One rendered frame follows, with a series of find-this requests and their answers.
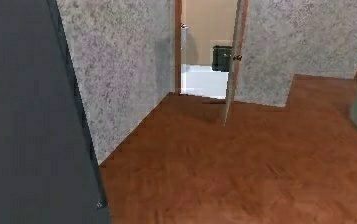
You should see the dark green bin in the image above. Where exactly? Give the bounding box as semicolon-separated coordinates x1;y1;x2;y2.
211;44;233;73

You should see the brown door frame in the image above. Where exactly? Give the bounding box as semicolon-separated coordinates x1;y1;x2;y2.
174;0;183;95

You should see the dark grey cupboard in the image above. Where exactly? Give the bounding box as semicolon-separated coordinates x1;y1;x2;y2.
0;0;113;224

